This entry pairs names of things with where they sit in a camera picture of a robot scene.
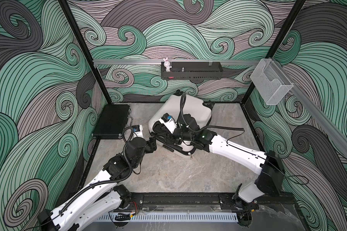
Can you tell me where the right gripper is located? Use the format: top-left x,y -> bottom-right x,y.
157,122 -> 194,145

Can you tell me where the white hard-shell suitcase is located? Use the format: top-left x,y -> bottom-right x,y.
148,91 -> 214,157

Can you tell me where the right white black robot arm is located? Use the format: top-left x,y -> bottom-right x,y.
148,91 -> 285,208

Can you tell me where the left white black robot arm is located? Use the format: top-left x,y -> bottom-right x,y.
36,127 -> 157,231

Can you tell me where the black flat case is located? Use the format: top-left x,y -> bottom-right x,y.
93,104 -> 131,140

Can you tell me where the white bunny figurine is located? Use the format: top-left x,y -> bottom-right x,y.
163,58 -> 172,72

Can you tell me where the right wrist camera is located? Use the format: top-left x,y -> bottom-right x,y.
159,113 -> 177,134

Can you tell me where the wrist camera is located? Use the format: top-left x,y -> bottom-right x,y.
159,113 -> 177,134
132,125 -> 144,139

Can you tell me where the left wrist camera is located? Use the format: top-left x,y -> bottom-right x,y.
132,125 -> 144,139

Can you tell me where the black wall shelf tray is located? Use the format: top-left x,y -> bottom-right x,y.
161,62 -> 224,82

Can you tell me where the white slotted cable duct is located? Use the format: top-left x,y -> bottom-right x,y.
96,212 -> 239,223

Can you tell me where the aluminium back wall rail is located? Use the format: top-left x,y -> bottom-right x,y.
93,59 -> 260,66

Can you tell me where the aluminium wall rail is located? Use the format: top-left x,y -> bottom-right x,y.
272,59 -> 347,159
93,59 -> 260,66

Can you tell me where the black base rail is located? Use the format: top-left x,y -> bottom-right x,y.
130,192 -> 296,211

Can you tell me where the clear acrylic wall box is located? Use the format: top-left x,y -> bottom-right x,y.
251,58 -> 294,105

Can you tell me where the aluminium right wall rail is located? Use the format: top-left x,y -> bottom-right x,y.
272,59 -> 347,159

